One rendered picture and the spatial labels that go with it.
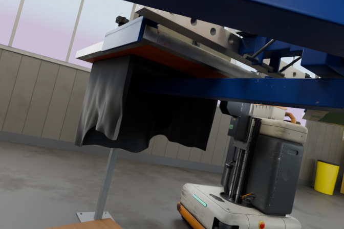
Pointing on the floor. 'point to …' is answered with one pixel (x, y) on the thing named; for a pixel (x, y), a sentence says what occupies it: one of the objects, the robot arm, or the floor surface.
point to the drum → (326, 177)
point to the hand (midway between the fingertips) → (193, 42)
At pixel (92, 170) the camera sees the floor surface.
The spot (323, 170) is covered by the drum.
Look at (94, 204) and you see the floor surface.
